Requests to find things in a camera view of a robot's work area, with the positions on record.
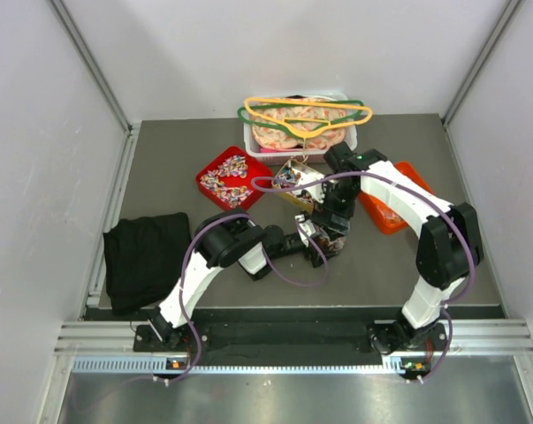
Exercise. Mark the gold candy tin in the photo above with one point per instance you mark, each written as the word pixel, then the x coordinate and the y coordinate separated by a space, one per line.
pixel 288 176

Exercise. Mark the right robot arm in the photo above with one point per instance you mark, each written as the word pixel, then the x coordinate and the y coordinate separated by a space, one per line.
pixel 449 242

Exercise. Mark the yellow clothes hanger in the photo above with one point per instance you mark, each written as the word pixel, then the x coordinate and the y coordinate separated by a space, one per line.
pixel 310 122

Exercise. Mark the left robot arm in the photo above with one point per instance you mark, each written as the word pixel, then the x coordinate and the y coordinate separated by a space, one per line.
pixel 220 242

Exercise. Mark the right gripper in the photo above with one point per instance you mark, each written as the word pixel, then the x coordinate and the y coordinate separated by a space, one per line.
pixel 323 215

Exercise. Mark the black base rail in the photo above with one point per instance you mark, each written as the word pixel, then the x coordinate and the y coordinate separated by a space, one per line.
pixel 284 336

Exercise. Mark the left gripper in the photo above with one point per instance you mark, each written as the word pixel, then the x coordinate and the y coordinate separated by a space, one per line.
pixel 317 259

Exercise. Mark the black cloth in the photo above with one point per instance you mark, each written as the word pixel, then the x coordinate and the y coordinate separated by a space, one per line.
pixel 143 258

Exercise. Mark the green clothes hanger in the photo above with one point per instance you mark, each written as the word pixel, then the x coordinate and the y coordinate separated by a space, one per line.
pixel 251 113

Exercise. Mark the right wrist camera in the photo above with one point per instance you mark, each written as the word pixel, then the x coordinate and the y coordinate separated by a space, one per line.
pixel 313 193

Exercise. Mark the red candy tray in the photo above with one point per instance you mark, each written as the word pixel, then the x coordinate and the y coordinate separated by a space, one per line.
pixel 227 180

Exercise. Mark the floral fabric item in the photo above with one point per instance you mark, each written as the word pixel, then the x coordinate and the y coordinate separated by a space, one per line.
pixel 274 137

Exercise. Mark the clear glass jar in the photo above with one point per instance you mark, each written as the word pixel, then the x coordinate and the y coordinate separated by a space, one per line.
pixel 330 242

